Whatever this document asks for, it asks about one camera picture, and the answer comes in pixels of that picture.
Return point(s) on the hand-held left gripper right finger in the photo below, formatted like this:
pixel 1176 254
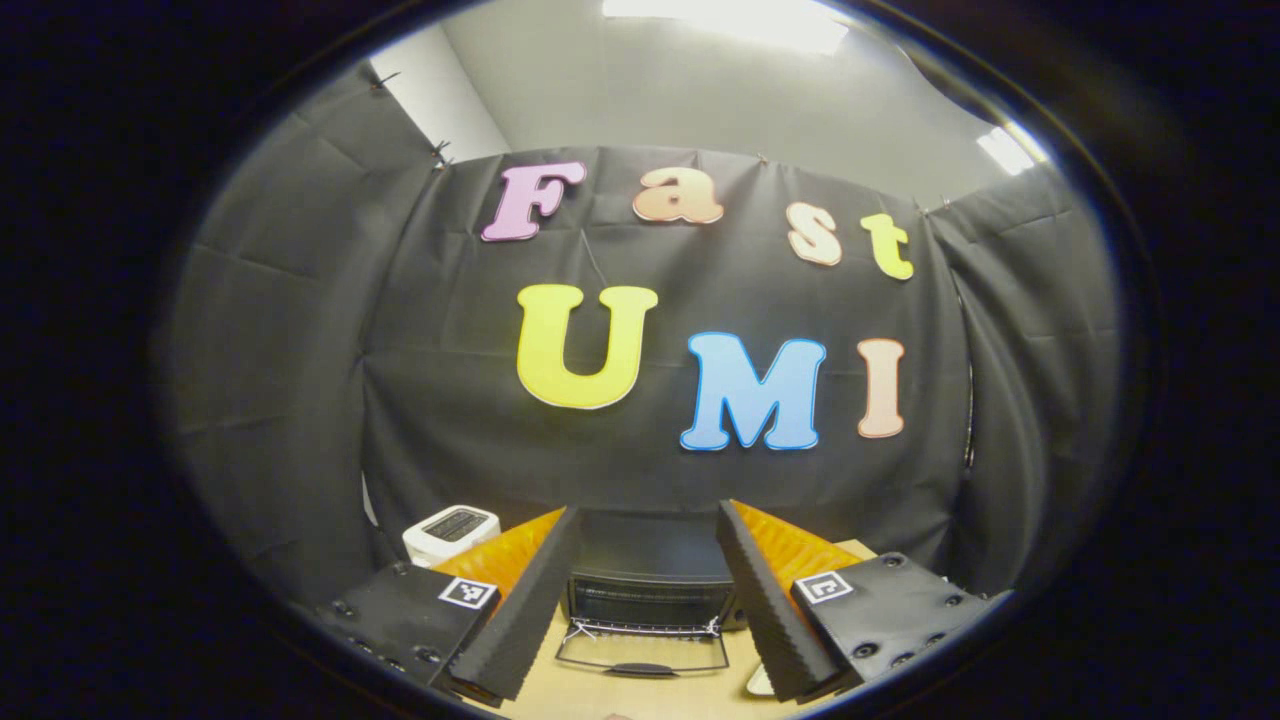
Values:
pixel 755 600

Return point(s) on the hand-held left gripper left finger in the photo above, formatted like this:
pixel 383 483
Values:
pixel 535 600

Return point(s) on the white square plate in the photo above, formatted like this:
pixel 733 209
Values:
pixel 758 683

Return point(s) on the black electric oven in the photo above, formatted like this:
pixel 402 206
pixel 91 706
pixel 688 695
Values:
pixel 650 550

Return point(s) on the metal oven rack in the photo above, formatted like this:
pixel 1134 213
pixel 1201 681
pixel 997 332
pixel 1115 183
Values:
pixel 645 627

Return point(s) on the white kitchen appliance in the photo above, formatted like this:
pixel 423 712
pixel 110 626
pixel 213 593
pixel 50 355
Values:
pixel 450 525

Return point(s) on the black backdrop cloth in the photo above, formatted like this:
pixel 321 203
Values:
pixel 700 270

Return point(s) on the small ceiling light panel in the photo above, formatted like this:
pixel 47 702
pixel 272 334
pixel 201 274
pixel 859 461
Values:
pixel 1008 150

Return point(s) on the large ceiling light panel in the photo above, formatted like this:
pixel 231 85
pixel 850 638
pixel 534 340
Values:
pixel 730 20

